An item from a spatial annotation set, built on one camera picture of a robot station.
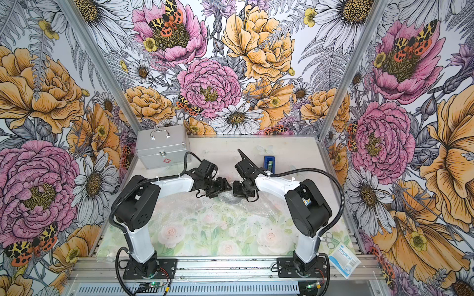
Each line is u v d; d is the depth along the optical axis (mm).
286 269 734
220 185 849
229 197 901
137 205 502
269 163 1001
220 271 755
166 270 733
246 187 690
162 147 967
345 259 762
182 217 881
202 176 780
